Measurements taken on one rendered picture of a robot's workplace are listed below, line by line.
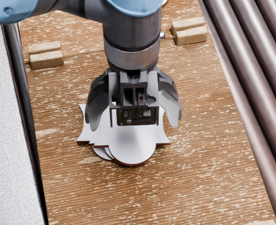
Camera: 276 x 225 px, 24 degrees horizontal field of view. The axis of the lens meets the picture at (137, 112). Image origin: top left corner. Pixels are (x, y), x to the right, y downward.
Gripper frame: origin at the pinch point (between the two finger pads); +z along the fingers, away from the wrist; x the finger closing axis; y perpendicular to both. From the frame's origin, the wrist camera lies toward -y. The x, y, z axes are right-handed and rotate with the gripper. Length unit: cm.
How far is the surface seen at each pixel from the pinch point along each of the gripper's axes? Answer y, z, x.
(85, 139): 1.5, 4.2, -8.0
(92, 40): -20.5, 5.0, -6.8
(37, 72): -13.5, 5.0, -16.8
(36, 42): -20.5, 5.0, -17.2
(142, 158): 6.3, 2.5, 1.3
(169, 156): 4.8, 5.1, 5.7
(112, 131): 1.1, 2.5, -3.5
